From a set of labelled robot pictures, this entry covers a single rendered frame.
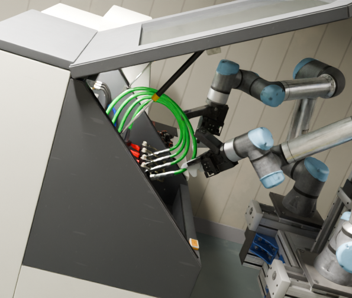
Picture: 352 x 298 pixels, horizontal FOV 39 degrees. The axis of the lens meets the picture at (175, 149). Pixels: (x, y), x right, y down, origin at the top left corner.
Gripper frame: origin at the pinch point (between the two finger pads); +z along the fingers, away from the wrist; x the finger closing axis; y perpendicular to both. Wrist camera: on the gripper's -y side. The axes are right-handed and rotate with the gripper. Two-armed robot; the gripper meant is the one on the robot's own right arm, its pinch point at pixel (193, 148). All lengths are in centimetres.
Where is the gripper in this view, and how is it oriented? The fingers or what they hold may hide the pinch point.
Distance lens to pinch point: 189.5
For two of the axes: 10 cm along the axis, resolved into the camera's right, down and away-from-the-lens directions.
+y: 9.5, 2.8, 1.5
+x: -0.5, -3.5, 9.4
